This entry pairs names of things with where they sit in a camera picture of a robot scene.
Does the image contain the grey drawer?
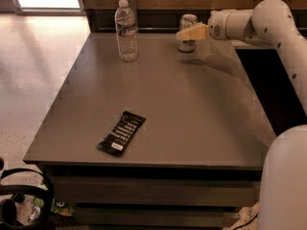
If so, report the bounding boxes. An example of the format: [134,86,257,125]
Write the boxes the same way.
[52,176,260,207]
[74,206,242,229]

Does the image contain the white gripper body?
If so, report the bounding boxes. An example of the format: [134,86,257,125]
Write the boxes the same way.
[208,10,229,40]

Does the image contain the green snack bag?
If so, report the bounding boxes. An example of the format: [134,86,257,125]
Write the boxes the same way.
[32,197,73,217]

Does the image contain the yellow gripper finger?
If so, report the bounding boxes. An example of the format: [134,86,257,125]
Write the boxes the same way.
[176,23,209,41]

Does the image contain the upper grey drawer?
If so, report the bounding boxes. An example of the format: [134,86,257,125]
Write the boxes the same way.
[52,176,260,207]

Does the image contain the clear plastic water bottle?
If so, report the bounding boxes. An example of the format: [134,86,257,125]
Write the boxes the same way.
[114,0,138,62]

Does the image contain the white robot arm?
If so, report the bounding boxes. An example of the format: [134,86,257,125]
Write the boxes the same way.
[176,0,307,230]

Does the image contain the lower grey drawer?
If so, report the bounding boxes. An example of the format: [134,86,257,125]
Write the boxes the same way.
[74,206,242,229]

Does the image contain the black cable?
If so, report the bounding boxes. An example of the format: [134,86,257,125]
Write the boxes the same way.
[231,213,259,230]

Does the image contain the black rxbar chocolate bar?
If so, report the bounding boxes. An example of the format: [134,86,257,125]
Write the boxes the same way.
[97,111,146,156]

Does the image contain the black headphones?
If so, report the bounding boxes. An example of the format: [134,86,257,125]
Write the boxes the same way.
[0,172,56,230]

